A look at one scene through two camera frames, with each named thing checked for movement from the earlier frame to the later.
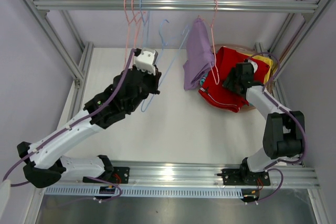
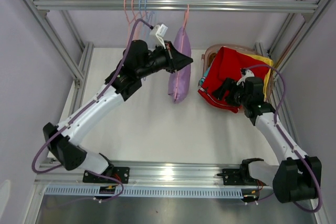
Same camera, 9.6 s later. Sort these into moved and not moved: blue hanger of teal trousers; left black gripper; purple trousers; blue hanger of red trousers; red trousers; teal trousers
Moved: purple trousers; left black gripper; blue hanger of red trousers; blue hanger of teal trousers
Not moved: red trousers; teal trousers
